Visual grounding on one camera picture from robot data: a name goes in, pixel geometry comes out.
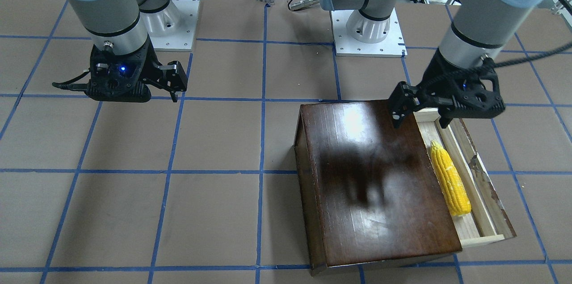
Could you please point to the dark wooden drawer cabinet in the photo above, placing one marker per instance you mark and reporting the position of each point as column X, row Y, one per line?
column 369, row 192

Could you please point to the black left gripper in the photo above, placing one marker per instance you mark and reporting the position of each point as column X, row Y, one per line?
column 437, row 72

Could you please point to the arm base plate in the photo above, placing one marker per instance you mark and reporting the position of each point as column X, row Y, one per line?
column 354, row 35
column 174, row 28

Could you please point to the yellow corn cob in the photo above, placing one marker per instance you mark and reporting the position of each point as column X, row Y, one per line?
column 452, row 187

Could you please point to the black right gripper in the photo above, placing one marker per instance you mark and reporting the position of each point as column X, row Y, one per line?
column 150, row 61

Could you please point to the light wooden drawer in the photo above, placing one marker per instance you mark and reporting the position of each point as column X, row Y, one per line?
column 488, row 221

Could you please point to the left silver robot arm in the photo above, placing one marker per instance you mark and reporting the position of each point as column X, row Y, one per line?
column 480, row 28

